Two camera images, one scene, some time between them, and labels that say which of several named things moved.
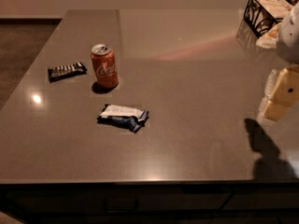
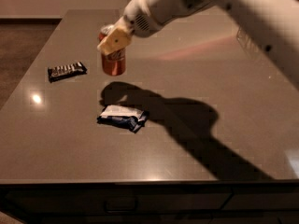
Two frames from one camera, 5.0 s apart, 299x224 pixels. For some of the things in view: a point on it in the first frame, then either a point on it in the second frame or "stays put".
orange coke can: x=104 y=64 -> x=115 y=63
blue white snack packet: x=123 y=117 stays put
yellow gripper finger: x=285 y=93 -> x=143 y=16
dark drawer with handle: x=118 y=202 stays put
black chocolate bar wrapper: x=64 y=71 stays put
